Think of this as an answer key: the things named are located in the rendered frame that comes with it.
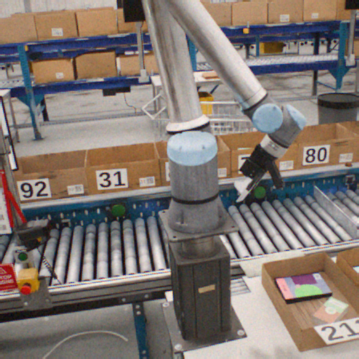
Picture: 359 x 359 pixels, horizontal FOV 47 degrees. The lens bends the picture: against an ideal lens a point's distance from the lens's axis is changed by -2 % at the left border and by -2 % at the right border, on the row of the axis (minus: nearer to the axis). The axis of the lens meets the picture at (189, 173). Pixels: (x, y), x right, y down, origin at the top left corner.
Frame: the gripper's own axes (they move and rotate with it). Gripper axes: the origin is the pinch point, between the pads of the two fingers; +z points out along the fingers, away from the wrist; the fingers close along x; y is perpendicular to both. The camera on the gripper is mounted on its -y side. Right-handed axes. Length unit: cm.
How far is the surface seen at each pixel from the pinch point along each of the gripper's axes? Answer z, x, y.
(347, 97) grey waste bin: -24, -413, -2
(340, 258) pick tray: 5, -23, -44
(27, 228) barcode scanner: 49, 34, 56
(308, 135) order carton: -9, -129, -1
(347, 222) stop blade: 3, -65, -44
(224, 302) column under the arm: 25.2, 22.8, -17.2
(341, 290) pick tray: 11, -13, -51
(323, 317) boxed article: 15, 7, -48
